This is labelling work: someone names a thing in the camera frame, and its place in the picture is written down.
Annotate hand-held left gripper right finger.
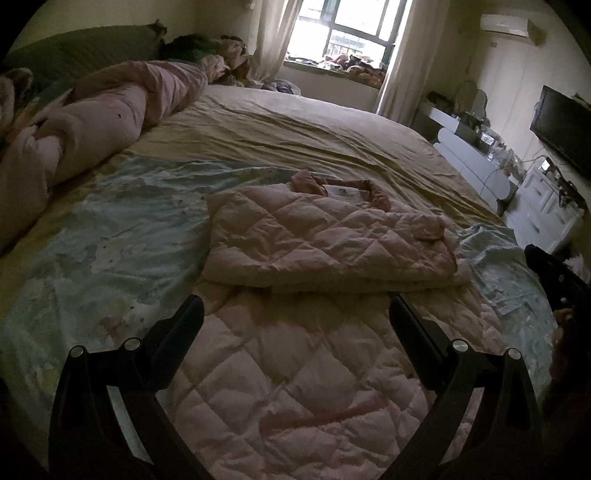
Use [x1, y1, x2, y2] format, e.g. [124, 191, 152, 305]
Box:
[389, 295, 543, 480]

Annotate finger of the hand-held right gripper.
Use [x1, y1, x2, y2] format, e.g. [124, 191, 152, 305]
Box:
[524, 244, 566, 305]

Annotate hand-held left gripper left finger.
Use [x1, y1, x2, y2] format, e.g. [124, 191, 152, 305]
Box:
[46, 295, 206, 480]

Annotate pink quilted coat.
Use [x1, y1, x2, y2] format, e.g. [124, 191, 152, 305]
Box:
[154, 170, 511, 480]

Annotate clothes on windowsill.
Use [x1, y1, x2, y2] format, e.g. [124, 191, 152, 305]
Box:
[286, 52, 389, 88]

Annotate pile of clothes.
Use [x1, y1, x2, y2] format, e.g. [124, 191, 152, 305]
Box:
[159, 33, 301, 95]

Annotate person's right hand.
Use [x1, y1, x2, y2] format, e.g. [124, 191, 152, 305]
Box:
[549, 307, 578, 384]

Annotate white drawer cabinet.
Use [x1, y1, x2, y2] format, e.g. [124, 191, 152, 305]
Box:
[505, 154, 587, 254]

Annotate cosmetics clutter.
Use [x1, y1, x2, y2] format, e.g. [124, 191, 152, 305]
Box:
[462, 113, 527, 178]

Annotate white vanity desk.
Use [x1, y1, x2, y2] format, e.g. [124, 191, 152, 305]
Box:
[411, 99, 520, 215]

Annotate black television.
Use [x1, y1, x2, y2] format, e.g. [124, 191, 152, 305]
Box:
[529, 85, 591, 178]

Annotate round mirror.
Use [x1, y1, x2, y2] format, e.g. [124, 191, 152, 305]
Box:
[455, 78, 488, 121]

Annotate bed with floral sheet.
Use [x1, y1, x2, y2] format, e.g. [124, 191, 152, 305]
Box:
[0, 83, 559, 480]

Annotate pink rolled duvet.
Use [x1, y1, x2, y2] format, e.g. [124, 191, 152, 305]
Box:
[0, 60, 211, 252]

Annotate white air conditioner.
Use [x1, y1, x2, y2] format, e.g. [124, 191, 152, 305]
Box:
[478, 13, 546, 44]

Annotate white curtain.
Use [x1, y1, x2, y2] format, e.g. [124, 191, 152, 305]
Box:
[376, 0, 444, 123]
[247, 0, 305, 84]

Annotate dark green pillow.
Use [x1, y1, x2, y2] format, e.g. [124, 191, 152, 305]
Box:
[0, 23, 167, 88]

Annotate floral blanket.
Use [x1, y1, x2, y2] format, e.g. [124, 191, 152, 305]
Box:
[0, 67, 35, 139]

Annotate window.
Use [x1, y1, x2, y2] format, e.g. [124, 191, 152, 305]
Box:
[286, 0, 411, 70]

